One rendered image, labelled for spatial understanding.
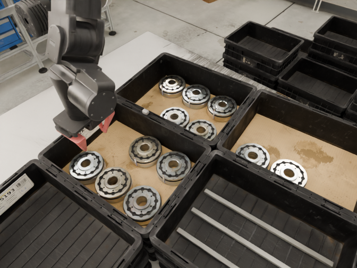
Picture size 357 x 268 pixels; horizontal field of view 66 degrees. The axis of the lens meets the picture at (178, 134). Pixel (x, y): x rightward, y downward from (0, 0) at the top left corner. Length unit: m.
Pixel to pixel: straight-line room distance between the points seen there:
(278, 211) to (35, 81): 2.41
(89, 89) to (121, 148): 0.48
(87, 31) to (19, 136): 0.86
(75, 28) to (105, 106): 0.12
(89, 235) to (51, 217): 0.13
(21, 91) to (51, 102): 1.40
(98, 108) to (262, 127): 0.64
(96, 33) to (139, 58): 1.01
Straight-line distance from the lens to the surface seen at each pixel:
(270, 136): 0.96
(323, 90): 1.94
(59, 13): 0.49
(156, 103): 1.04
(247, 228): 0.78
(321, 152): 0.97
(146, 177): 0.84
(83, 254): 0.79
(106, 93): 0.46
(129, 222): 0.67
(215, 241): 0.76
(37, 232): 0.86
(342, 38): 2.26
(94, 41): 0.50
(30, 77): 2.90
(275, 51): 1.97
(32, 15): 1.58
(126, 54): 1.55
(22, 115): 1.38
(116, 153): 0.91
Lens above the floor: 1.54
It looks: 50 degrees down
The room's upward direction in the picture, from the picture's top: 3 degrees counter-clockwise
